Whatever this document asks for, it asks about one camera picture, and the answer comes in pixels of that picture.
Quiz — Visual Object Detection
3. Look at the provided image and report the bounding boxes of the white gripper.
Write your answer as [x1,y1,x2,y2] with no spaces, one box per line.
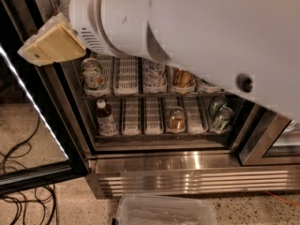
[18,0,108,67]

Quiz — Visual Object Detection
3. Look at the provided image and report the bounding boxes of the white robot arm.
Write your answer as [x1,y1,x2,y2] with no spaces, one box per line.
[18,0,300,121]

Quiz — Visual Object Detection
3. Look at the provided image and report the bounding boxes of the white shelf tray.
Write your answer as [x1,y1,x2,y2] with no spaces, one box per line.
[112,56,139,96]

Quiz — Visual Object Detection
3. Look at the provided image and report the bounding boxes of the small brown tea bottle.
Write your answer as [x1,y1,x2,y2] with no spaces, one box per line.
[96,99,118,136]

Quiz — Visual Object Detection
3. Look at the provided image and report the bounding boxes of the open glass fridge door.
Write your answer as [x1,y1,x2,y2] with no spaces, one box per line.
[0,0,88,196]

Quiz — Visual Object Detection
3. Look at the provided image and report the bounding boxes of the brown tea bottle white cap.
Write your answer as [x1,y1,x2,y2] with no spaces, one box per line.
[143,60,167,94]

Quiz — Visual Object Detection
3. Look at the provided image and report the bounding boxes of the stainless steel fridge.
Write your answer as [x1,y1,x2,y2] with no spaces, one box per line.
[6,0,300,200]

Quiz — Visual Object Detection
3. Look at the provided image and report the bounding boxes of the gold can bottom shelf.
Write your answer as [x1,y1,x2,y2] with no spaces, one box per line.
[168,107,186,133]

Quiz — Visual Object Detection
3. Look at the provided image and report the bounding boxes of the green can bottom shelf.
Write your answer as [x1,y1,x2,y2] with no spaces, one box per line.
[212,107,233,132]

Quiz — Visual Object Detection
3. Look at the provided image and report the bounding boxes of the white green soda can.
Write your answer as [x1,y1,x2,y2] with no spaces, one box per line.
[81,58,109,97]

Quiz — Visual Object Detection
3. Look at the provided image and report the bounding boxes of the gold soda can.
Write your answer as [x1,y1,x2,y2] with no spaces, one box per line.
[172,68,196,94]

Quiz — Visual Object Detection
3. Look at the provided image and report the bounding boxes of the rear green can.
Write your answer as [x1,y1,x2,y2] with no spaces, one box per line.
[208,96,228,118]

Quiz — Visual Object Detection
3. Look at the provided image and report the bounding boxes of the clear plastic bin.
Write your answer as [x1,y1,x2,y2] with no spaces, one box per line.
[113,194,218,225]

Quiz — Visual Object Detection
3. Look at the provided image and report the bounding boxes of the black floor cables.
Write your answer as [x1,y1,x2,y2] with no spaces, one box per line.
[0,115,58,225]

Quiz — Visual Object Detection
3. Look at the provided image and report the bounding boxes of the orange cable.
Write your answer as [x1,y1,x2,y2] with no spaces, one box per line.
[265,190,300,208]

